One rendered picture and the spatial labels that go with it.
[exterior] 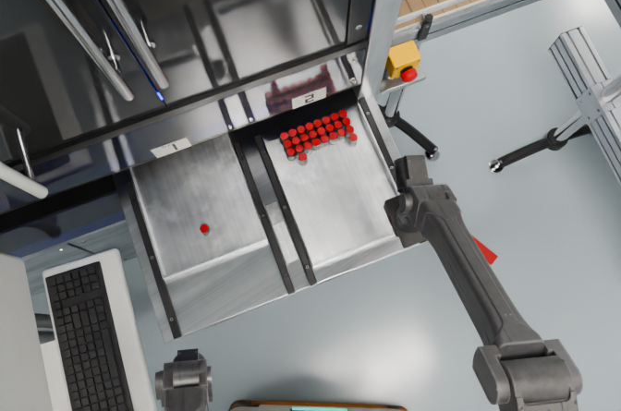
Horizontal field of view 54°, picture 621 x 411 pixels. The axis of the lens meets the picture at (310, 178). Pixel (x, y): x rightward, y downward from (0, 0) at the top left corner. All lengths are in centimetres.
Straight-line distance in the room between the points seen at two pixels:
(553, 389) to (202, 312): 91
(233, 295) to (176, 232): 21
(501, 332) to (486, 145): 180
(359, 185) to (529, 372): 84
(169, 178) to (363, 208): 49
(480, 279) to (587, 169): 182
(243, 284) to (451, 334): 112
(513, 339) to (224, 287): 84
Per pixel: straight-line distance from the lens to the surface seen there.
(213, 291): 149
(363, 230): 149
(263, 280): 148
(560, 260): 255
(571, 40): 221
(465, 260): 91
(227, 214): 151
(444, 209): 100
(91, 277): 162
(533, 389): 78
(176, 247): 152
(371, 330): 236
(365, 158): 154
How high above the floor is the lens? 235
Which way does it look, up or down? 75 degrees down
